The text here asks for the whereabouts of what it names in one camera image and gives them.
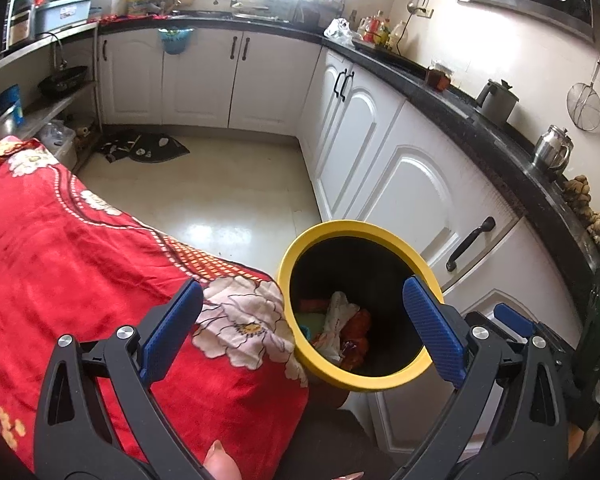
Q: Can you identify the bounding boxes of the blue grey dish box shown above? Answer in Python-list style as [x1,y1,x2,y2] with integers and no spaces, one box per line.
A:
[32,0,96,36]

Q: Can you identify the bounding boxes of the brown jar white lid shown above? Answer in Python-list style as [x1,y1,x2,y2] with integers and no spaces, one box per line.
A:
[425,60,453,91]

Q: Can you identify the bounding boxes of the clear plastic storage box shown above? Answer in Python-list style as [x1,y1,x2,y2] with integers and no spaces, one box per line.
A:
[39,120,77,168]

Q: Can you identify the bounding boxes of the blue hanging bin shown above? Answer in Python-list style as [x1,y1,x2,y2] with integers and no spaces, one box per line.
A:
[157,27,193,56]

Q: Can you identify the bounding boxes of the person's left hand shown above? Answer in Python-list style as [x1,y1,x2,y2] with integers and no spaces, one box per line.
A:
[204,439,242,480]

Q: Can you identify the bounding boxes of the pale condiment bottle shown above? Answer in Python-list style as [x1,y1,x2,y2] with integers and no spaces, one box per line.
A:
[389,20,410,51]

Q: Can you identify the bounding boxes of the black wok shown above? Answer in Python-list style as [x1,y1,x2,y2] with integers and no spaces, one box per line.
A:
[37,65,88,98]

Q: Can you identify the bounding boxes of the white kitchen cabinets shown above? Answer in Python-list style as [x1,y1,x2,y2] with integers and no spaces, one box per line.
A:
[97,25,596,456]

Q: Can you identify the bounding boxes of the grey kettle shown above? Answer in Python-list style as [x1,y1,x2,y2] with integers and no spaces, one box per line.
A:
[475,78,520,128]

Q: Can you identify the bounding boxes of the black stone countertop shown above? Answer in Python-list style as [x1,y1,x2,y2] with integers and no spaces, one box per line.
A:
[97,10,600,321]

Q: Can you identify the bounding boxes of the yellow rim trash bin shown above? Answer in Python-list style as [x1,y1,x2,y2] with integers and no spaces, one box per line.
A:
[276,219,446,392]

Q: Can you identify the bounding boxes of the wire mesh strainer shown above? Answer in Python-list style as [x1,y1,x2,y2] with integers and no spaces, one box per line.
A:
[566,37,600,132]

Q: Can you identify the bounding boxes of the dark floor mat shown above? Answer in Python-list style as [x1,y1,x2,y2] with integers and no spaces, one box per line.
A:
[97,130,191,163]

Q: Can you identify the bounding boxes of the steel shelf rack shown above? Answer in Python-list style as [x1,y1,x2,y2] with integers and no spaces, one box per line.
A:
[0,20,103,171]

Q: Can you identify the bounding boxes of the person's dark grey clothing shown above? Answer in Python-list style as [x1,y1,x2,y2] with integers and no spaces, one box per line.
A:
[275,390,376,480]

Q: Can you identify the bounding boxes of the white plastic bag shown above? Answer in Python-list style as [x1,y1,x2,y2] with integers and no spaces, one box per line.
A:
[324,17,355,43]

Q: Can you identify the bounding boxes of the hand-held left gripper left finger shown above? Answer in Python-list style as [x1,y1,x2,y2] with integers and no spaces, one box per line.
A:
[32,278,206,480]

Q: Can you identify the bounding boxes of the shiny steel kettle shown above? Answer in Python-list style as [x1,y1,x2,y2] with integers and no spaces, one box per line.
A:
[532,123,574,173]

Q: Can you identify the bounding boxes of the ginger root pile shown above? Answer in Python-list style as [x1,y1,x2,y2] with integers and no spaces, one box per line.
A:
[562,175,600,233]

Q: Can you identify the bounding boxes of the red floral blanket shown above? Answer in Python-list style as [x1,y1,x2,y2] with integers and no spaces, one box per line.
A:
[0,135,311,471]

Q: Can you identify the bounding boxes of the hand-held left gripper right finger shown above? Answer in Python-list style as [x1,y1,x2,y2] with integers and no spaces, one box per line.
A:
[395,276,568,480]

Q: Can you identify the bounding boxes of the black cabinet handle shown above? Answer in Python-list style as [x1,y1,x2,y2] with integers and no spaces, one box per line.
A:
[446,216,496,272]

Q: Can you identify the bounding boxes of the yellow oil bottle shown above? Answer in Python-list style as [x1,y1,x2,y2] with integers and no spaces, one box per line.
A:
[372,10,391,46]

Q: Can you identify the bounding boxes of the red plastic bag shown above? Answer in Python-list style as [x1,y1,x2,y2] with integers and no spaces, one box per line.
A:
[342,309,372,371]

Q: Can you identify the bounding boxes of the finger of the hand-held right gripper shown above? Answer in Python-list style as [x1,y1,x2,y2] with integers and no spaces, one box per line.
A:
[497,304,576,376]
[465,311,523,343]

